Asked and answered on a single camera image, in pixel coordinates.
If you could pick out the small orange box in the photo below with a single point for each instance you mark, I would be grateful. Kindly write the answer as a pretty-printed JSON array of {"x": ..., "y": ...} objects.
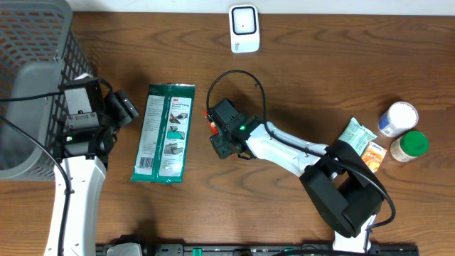
[{"x": 373, "y": 156}]

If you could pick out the green lid white jar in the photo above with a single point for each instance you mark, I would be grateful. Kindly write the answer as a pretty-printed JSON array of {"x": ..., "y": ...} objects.
[{"x": 409, "y": 146}]

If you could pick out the white blue label jar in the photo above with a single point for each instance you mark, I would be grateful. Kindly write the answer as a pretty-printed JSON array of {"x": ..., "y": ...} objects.
[{"x": 399, "y": 118}]

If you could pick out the red white snack packet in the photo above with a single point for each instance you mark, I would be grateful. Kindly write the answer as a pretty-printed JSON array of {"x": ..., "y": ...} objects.
[{"x": 211, "y": 123}]

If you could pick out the grey plastic mesh basket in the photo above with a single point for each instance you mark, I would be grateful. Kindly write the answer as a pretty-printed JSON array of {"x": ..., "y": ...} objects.
[{"x": 39, "y": 54}]

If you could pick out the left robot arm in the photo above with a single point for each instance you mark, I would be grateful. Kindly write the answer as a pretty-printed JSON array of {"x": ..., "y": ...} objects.
[{"x": 81, "y": 154}]

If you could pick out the light green snack packet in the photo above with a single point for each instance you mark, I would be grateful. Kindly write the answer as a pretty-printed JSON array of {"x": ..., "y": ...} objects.
[{"x": 357, "y": 136}]

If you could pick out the white barcode scanner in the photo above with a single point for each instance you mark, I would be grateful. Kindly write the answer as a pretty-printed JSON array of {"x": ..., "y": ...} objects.
[{"x": 244, "y": 28}]

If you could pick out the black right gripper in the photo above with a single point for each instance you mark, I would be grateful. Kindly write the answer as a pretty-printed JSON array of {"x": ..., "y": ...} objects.
[{"x": 217, "y": 142}]

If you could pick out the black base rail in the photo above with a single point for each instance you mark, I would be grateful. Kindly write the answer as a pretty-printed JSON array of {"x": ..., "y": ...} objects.
[{"x": 180, "y": 248}]

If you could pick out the green white gloves packet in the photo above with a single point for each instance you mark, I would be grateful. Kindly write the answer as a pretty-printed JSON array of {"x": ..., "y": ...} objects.
[{"x": 163, "y": 142}]

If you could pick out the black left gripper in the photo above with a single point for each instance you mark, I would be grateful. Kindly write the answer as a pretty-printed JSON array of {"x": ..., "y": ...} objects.
[{"x": 123, "y": 107}]

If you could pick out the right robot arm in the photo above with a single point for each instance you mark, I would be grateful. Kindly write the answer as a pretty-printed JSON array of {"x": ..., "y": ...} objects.
[{"x": 344, "y": 191}]

